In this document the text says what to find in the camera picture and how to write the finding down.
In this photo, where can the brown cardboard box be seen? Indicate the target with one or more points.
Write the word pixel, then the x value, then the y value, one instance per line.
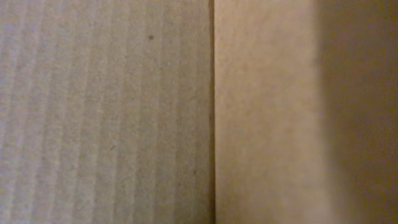
pixel 198 111

